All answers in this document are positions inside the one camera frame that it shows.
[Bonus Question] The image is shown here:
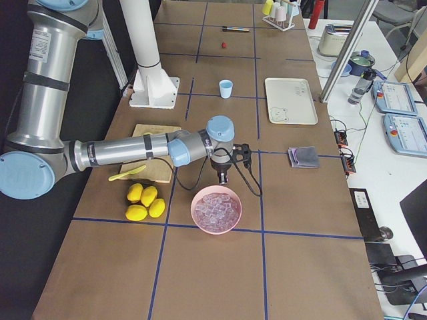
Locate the aluminium frame post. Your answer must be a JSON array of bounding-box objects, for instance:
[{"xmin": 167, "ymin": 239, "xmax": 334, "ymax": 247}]
[{"xmin": 319, "ymin": 0, "xmax": 378, "ymax": 103}]

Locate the light blue plastic cup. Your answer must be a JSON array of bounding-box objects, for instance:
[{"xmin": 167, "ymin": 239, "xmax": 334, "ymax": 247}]
[{"xmin": 219, "ymin": 79, "xmax": 234, "ymax": 99}]

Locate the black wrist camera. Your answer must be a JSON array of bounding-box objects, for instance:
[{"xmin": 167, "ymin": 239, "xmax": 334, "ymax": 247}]
[{"xmin": 232, "ymin": 143, "xmax": 252, "ymax": 170}]

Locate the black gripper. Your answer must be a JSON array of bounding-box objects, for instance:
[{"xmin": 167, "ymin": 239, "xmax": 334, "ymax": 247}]
[{"xmin": 211, "ymin": 162, "xmax": 232, "ymax": 185}]

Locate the cream bear serving tray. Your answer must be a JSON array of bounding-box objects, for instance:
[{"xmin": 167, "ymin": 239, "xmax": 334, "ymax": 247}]
[{"xmin": 264, "ymin": 77, "xmax": 318, "ymax": 125}]

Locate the red bottle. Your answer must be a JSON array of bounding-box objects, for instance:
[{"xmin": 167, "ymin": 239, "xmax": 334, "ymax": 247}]
[{"xmin": 308, "ymin": 0, "xmax": 325, "ymax": 29}]

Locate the yellow-green plastic knife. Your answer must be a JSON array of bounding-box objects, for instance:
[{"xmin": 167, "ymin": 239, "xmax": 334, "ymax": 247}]
[{"xmin": 108, "ymin": 165, "xmax": 146, "ymax": 182}]

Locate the blue teach pendant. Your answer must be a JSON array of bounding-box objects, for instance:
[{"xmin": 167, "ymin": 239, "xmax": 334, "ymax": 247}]
[
  {"xmin": 372, "ymin": 80, "xmax": 418, "ymax": 116},
  {"xmin": 383, "ymin": 113, "xmax": 426, "ymax": 157}
]

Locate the blue bowl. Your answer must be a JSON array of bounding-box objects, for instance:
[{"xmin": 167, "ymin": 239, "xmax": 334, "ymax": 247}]
[{"xmin": 331, "ymin": 62, "xmax": 352, "ymax": 77}]

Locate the pink plastic cup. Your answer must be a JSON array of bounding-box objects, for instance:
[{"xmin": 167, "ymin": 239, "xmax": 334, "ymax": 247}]
[{"xmin": 275, "ymin": 6, "xmax": 288, "ymax": 23}]

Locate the steel muddler with black tip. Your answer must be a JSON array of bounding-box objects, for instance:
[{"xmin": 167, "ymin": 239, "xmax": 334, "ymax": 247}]
[{"xmin": 222, "ymin": 26, "xmax": 250, "ymax": 33}]

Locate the yellow lemon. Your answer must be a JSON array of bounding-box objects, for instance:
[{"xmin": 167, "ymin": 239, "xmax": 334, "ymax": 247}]
[
  {"xmin": 125, "ymin": 204, "xmax": 148, "ymax": 221},
  {"xmin": 127, "ymin": 183, "xmax": 143, "ymax": 203},
  {"xmin": 148, "ymin": 198, "xmax": 166, "ymax": 218},
  {"xmin": 140, "ymin": 186, "xmax": 158, "ymax": 207}
]

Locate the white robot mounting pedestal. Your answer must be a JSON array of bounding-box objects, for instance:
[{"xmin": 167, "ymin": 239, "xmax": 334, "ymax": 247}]
[{"xmin": 120, "ymin": 0, "xmax": 180, "ymax": 109}]

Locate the pink bowl of ice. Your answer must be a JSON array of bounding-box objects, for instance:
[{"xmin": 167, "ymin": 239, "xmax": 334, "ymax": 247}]
[{"xmin": 190, "ymin": 185, "xmax": 242, "ymax": 235}]

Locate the white plastic cup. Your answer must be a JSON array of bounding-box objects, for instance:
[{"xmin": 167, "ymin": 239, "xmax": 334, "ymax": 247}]
[{"xmin": 269, "ymin": 2, "xmax": 281, "ymax": 19}]

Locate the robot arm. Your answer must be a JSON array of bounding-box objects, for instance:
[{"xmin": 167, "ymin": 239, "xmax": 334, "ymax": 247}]
[{"xmin": 1, "ymin": 1, "xmax": 235, "ymax": 200}]

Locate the yellow plastic cup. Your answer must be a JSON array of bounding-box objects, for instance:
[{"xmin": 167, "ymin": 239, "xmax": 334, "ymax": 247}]
[{"xmin": 262, "ymin": 0, "xmax": 274, "ymax": 16}]

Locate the clear water bottle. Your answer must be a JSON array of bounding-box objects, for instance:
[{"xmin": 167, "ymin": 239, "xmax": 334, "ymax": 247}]
[{"xmin": 348, "ymin": 68, "xmax": 377, "ymax": 105}]

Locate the white wire cup rack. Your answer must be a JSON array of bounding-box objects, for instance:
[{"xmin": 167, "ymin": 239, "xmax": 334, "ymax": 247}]
[{"xmin": 262, "ymin": 0, "xmax": 301, "ymax": 31}]

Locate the wooden cutting board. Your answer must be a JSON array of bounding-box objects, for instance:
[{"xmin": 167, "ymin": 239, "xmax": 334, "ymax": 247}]
[{"xmin": 119, "ymin": 124, "xmax": 181, "ymax": 183}]

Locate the blue saucepan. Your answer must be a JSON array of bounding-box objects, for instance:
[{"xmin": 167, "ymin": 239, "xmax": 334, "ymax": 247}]
[{"xmin": 348, "ymin": 50, "xmax": 376, "ymax": 76}]

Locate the grey folded cloth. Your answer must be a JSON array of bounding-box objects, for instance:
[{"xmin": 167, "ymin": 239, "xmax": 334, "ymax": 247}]
[{"xmin": 288, "ymin": 146, "xmax": 320, "ymax": 168}]

